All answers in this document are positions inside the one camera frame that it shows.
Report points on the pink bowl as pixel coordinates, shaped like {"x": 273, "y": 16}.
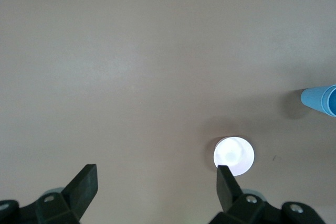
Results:
{"x": 236, "y": 153}

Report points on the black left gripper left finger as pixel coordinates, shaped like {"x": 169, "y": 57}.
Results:
{"x": 78, "y": 192}

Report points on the blue plastic cup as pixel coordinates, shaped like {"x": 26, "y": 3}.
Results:
{"x": 331, "y": 100}
{"x": 312, "y": 99}

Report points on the brown table cover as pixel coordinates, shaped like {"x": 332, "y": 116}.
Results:
{"x": 131, "y": 51}

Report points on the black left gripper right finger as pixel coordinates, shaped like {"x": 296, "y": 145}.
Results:
{"x": 228, "y": 195}

